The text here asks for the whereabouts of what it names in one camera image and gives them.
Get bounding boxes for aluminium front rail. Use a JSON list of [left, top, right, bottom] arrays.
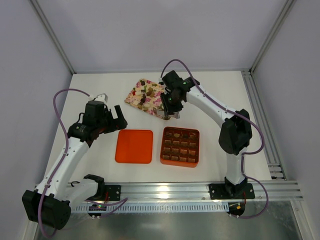
[[32, 179, 305, 202]]

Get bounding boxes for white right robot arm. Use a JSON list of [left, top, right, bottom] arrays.
[[160, 70, 253, 198]]

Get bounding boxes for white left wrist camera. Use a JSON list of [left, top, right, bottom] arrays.
[[88, 93, 108, 105]]

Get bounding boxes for floral tray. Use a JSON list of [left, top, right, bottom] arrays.
[[124, 78, 171, 121]]

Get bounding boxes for aluminium rail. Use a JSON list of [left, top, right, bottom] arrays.
[[241, 70, 287, 181], [32, 179, 305, 202]]

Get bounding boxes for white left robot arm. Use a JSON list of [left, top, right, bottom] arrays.
[[22, 100, 128, 230]]

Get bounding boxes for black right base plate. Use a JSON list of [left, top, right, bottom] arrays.
[[208, 183, 256, 200]]

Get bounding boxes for aluminium right side rail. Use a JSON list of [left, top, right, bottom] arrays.
[[241, 70, 287, 181]]

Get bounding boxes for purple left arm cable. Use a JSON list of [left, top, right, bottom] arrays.
[[38, 88, 91, 238]]

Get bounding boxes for orange box lid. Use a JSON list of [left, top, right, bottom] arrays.
[[115, 129, 153, 164]]

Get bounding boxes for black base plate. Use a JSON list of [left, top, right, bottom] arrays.
[[103, 184, 122, 202], [208, 183, 256, 200]]

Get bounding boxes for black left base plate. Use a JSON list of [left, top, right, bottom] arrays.
[[103, 184, 122, 202]]

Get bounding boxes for slotted cable duct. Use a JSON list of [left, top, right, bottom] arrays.
[[71, 201, 229, 214]]

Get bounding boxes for orange chocolate box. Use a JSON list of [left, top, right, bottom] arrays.
[[160, 126, 200, 168]]

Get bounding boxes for metal tongs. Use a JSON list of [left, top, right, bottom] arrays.
[[164, 112, 180, 120]]

